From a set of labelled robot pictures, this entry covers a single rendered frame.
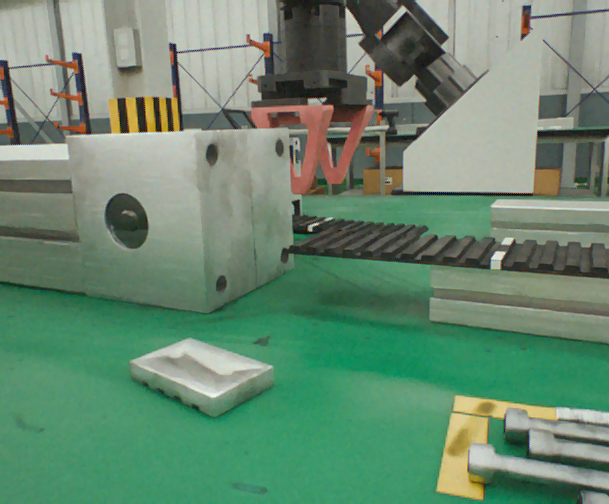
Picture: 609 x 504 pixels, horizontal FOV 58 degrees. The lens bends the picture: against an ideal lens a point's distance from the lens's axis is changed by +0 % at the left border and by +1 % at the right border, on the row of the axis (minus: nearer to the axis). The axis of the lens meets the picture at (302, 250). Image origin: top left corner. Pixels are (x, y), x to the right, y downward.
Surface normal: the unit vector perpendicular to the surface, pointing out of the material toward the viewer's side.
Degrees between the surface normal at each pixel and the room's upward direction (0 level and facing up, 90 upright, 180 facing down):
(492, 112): 90
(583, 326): 90
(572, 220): 90
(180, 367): 0
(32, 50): 90
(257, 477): 0
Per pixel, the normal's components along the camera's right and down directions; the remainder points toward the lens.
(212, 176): 0.89, 0.07
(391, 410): -0.04, -0.98
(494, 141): -0.39, 0.22
